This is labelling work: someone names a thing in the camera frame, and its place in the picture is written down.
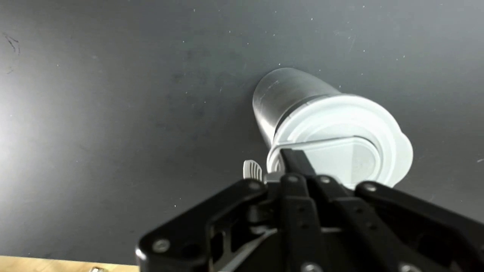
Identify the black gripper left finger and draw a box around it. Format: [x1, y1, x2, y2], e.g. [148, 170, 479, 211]
[135, 149, 325, 272]

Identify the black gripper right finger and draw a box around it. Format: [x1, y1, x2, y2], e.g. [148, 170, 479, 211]
[309, 175, 484, 272]

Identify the steel flask with white lid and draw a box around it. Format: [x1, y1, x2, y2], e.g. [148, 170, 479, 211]
[251, 67, 414, 191]

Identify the silver knurled screw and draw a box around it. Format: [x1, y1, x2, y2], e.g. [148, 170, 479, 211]
[240, 159, 265, 182]

